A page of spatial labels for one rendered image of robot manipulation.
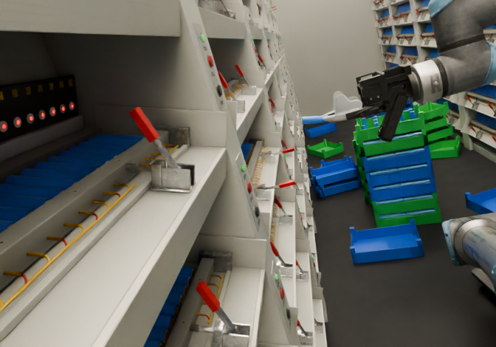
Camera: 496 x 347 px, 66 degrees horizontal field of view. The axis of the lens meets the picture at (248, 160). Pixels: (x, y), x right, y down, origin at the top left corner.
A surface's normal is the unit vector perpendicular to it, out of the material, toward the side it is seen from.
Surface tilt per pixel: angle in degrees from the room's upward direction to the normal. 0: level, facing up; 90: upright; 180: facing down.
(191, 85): 90
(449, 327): 0
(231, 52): 90
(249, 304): 18
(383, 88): 91
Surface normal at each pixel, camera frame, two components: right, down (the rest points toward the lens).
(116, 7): 0.99, 0.07
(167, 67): -0.11, 0.30
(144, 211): 0.04, -0.95
